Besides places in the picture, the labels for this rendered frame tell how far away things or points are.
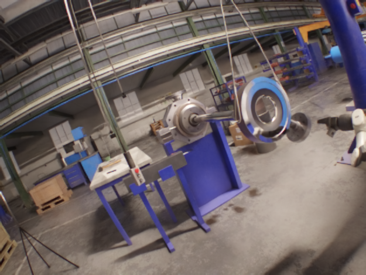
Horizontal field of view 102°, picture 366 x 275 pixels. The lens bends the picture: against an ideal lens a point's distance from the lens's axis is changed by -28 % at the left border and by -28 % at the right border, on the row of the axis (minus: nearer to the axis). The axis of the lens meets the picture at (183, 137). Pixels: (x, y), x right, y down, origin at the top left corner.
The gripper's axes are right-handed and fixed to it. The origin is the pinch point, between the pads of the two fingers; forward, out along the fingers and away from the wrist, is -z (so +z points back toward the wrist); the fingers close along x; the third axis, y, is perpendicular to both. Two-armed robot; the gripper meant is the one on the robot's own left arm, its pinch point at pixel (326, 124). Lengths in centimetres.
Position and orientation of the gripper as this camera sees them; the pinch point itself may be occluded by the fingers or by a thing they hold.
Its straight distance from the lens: 125.8
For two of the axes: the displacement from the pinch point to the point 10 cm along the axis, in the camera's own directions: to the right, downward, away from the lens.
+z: 2.9, -0.4, -9.6
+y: -2.6, 9.6, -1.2
